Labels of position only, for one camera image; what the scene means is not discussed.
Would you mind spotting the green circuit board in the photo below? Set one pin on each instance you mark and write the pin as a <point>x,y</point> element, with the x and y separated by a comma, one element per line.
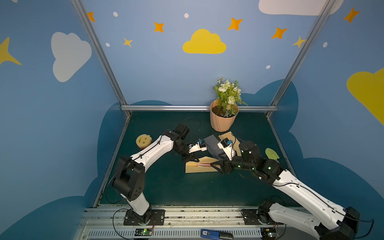
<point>269,234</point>
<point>143,232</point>

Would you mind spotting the green toy shovel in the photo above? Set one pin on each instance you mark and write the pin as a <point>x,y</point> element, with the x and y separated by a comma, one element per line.
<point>271,154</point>

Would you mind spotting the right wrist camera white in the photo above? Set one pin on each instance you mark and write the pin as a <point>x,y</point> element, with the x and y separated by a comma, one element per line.
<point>228,147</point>

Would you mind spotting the grey envelope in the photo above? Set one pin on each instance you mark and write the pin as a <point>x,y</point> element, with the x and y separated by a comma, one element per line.
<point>216,148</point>

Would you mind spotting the aluminium front rail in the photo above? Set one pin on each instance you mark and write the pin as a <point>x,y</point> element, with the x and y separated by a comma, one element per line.
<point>178,223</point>

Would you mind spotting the large yellow envelope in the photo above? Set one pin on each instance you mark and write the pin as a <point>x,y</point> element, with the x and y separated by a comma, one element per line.
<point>191,167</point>

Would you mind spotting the left green circuit board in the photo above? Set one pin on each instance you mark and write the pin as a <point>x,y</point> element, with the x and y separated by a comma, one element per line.
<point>143,232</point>

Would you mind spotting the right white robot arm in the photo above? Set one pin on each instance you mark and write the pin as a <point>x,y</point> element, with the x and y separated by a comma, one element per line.
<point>324,219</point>

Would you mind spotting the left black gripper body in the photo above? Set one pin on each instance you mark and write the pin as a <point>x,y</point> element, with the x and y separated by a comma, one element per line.
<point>186,151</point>

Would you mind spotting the white flower plant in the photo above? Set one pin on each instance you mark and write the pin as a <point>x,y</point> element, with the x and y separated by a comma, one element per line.
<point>229,95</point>

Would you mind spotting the peach flower pot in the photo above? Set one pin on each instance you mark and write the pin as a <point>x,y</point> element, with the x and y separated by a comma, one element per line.
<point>221,124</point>

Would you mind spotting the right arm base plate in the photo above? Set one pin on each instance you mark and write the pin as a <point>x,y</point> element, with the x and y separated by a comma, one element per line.
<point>252,217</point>

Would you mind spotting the small yellow envelope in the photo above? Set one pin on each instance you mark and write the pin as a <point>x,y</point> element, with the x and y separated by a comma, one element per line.
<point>232,138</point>

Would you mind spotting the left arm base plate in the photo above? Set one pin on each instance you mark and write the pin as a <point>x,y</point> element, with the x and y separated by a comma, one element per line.
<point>151,217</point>

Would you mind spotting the blue handheld device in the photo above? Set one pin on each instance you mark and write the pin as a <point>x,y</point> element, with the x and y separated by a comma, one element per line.
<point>215,235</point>

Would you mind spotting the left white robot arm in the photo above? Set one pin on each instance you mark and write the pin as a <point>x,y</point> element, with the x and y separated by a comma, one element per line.
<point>129,178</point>

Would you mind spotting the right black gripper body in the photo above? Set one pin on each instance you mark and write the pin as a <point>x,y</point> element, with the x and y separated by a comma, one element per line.
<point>227,163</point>

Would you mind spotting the red letter paper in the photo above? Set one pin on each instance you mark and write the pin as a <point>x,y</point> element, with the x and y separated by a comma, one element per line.
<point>204,165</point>

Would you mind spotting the right green circuit board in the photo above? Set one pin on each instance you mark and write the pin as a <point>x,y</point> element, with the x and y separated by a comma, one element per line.
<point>269,234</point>

